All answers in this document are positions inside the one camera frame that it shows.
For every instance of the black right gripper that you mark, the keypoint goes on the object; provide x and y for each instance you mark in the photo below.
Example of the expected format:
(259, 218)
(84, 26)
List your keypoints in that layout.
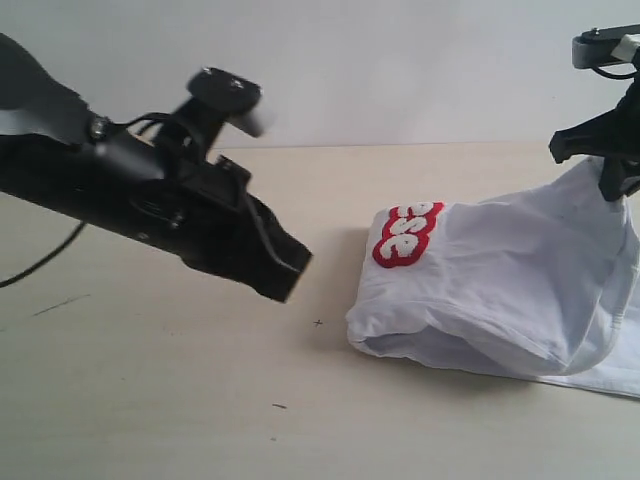
(603, 136)

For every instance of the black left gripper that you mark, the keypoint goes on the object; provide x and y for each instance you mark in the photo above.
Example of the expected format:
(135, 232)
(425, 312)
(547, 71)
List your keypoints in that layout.
(200, 212)

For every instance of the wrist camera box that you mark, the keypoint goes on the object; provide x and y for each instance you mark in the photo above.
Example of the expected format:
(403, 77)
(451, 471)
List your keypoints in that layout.
(597, 49)
(216, 98)

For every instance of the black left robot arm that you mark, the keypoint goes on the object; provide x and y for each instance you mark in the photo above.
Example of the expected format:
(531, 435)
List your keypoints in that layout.
(33, 102)

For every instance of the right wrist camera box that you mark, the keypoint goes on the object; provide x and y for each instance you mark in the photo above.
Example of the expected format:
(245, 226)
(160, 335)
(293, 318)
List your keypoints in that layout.
(597, 49)

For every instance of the white t-shirt red lettering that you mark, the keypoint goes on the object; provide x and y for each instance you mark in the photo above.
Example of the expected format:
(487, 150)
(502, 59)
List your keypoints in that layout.
(540, 284)

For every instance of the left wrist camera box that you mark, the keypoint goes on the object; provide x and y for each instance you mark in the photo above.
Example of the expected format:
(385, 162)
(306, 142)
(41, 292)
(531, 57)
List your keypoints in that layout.
(216, 98)

